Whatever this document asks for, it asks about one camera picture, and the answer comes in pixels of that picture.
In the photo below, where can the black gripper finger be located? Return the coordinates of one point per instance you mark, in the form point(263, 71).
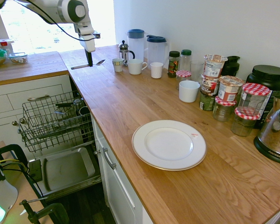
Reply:
point(90, 60)
point(86, 57)

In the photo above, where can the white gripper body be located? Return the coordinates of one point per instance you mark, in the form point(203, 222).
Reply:
point(87, 37)

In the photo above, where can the silver metal spoon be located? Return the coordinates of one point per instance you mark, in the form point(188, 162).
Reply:
point(100, 62)

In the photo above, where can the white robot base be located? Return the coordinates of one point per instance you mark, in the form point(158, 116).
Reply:
point(1, 196)

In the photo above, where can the open dishwasher door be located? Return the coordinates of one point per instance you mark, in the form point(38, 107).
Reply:
point(65, 170)

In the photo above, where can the small patterned white cup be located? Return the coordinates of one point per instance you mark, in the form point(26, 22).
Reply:
point(117, 65)

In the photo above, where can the glass French press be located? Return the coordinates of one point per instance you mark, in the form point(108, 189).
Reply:
point(124, 52)

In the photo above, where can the tall pitcher with blue lid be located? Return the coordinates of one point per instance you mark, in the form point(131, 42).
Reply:
point(135, 46)

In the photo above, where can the black cup in rack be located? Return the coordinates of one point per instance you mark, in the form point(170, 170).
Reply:
point(85, 110)

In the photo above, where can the clear pitcher with navy lid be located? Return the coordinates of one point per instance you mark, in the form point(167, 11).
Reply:
point(156, 51)

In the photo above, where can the white ribbed cup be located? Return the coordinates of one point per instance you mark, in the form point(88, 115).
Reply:
point(156, 70)

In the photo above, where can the small glass food container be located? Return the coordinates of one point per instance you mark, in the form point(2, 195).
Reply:
point(18, 58)

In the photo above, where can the spice jar with black lid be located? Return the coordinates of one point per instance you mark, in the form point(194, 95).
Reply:
point(173, 64)

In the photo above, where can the plastic container with red latch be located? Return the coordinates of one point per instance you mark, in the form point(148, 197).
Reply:
point(1, 44)

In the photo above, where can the round silver cabinet knob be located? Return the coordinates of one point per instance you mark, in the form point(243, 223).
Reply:
point(97, 152)
point(14, 123)

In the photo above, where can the small jar red checkered lid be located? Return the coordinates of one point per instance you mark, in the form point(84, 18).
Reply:
point(183, 74)

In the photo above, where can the spice jar with green lid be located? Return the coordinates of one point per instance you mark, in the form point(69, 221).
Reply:
point(185, 60)

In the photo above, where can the clear drinking glass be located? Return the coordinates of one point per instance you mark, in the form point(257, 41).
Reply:
point(197, 71)

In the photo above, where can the white plate with gold rim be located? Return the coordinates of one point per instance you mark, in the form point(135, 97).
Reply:
point(169, 144)

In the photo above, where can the green metal clamp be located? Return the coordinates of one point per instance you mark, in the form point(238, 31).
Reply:
point(16, 151)
point(49, 212)

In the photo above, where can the oatmeal cup with red label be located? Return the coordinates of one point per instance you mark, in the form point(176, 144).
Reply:
point(210, 86)

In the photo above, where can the green oatmeal cup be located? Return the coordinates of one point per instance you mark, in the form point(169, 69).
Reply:
point(206, 101)

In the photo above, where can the oatmeal cup with white label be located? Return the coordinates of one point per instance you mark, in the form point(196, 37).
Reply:
point(213, 66)

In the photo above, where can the black shaker bottle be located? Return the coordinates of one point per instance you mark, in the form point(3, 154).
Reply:
point(231, 65)

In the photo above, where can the glass jar red checkered lid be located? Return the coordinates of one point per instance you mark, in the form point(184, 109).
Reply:
point(253, 98)
point(243, 124)
point(222, 109)

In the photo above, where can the oatmeal cup with brown lid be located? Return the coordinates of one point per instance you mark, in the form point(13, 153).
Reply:
point(229, 89)

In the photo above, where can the large black supplement tub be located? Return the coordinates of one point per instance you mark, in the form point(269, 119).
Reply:
point(269, 77)

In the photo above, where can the stainless steel electric kettle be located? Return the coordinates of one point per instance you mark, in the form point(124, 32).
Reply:
point(274, 137)

